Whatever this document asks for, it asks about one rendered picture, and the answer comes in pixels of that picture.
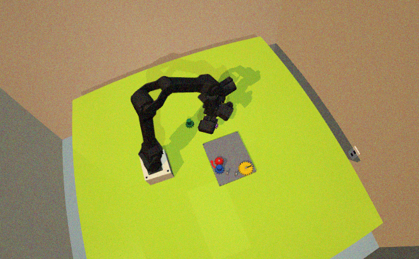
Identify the yellow gear with black stripe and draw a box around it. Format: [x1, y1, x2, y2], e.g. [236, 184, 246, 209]
[238, 162, 254, 176]

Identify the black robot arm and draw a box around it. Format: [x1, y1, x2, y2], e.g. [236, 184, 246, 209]
[130, 74, 237, 175]

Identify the green gear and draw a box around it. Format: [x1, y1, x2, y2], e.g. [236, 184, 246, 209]
[186, 118, 194, 128]

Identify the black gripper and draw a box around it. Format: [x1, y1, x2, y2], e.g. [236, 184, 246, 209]
[198, 96, 226, 135]

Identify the red gear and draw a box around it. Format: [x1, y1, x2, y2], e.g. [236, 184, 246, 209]
[215, 157, 224, 165]

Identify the blue gear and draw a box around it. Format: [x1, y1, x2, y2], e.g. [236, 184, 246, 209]
[215, 165, 225, 174]

